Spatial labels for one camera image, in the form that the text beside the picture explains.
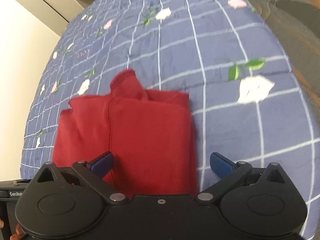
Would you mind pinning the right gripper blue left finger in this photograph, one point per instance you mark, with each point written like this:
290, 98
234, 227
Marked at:
101, 165

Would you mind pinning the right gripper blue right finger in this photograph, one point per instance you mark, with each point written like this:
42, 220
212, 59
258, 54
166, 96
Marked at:
221, 166

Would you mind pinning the red knit shirt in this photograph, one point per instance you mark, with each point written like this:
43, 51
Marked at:
149, 132

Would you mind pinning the blue plaid floral quilt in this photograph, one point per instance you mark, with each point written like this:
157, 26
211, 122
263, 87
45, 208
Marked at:
245, 100

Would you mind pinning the grey orange quilted bedspread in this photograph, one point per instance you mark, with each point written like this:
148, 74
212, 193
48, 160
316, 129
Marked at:
296, 25

